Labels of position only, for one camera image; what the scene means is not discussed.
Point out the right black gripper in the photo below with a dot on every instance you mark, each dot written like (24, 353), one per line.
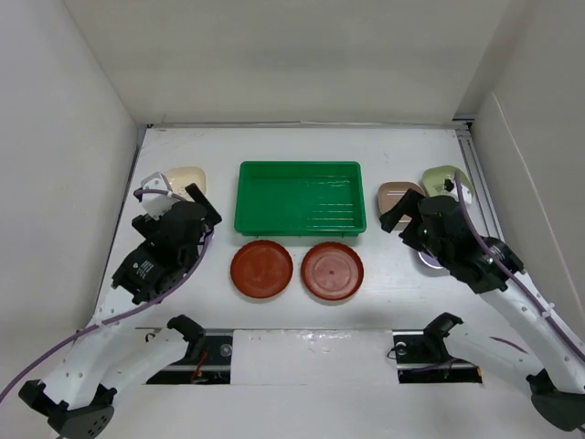
(409, 205)

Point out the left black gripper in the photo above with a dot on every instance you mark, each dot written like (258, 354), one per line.
(148, 226)

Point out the pink square plate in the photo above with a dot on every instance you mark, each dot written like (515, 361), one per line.
(390, 193)

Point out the green square plate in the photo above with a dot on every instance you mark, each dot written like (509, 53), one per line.
(440, 181)

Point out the beige square plate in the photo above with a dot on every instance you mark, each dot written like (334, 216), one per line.
(182, 177)

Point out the purple square plate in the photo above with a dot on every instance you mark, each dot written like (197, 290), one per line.
(431, 266)

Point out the red round plate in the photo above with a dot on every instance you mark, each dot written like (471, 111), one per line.
(261, 269)
(332, 271)

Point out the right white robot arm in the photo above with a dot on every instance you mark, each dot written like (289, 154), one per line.
(550, 370)

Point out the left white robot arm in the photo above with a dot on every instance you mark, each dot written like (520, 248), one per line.
(78, 398)

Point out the green plastic bin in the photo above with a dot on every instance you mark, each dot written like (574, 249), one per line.
(300, 198)

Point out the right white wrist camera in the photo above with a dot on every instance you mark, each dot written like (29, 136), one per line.
(458, 191)

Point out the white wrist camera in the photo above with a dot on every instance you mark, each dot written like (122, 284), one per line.
(458, 191)
(157, 195)

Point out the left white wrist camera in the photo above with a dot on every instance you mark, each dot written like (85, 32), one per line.
(157, 195)

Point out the aluminium rail right side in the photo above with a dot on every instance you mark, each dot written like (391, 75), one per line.
(464, 123)

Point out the front mounting rail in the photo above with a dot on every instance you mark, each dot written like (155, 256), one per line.
(292, 358)

